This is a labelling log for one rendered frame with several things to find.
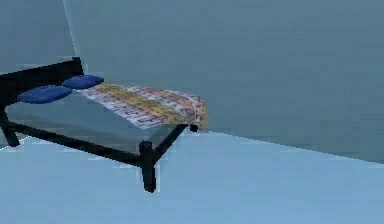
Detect blue pillow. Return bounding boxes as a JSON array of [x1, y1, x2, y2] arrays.
[[16, 85, 73, 105], [61, 74, 105, 91]]

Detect black frame bed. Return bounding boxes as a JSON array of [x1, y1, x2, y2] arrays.
[[0, 56, 201, 194]]

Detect patterned multicolour blanket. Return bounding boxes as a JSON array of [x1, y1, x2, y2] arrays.
[[78, 82, 208, 131]]

